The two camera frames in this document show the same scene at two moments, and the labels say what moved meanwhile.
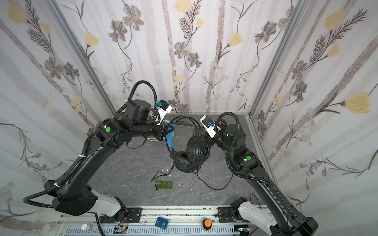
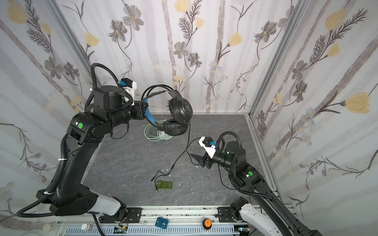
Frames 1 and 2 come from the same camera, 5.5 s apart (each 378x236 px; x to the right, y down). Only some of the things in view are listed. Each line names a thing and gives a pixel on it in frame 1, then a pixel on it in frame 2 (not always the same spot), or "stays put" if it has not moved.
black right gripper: x=215 y=138 → x=207 y=161
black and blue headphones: x=198 y=147 → x=180 y=110
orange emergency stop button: x=206 y=223 stays put
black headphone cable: x=158 y=171 → x=177 y=161
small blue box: x=161 y=222 stays put
